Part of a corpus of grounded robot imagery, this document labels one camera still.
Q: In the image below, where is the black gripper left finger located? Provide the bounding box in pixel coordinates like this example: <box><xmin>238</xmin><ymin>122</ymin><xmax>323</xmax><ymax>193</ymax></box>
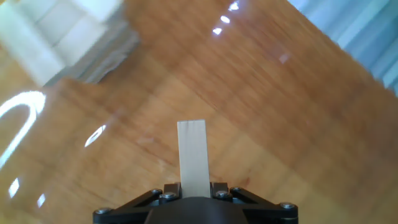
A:
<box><xmin>93</xmin><ymin>182</ymin><xmax>182</xmax><ymax>224</ymax></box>

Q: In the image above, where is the wooden Jenga block stack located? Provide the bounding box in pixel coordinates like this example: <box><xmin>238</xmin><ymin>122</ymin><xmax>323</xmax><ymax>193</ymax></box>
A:
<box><xmin>30</xmin><ymin>0</ymin><xmax>141</xmax><ymax>86</ymax></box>

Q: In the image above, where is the wood-grain glossy mat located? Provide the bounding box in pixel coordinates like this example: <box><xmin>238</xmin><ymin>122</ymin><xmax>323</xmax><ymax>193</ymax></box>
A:
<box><xmin>0</xmin><ymin>0</ymin><xmax>398</xmax><ymax>224</ymax></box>

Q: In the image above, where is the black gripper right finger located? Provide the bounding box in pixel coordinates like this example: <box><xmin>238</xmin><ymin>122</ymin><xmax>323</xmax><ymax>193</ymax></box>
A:
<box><xmin>211</xmin><ymin>182</ymin><xmax>299</xmax><ymax>224</ymax></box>

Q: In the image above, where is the light wooden Jenga block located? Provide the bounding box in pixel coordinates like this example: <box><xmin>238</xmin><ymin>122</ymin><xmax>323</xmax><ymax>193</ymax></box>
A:
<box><xmin>177</xmin><ymin>119</ymin><xmax>211</xmax><ymax>199</ymax></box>
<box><xmin>0</xmin><ymin>4</ymin><xmax>67</xmax><ymax>87</ymax></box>
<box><xmin>55</xmin><ymin>0</ymin><xmax>127</xmax><ymax>67</ymax></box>

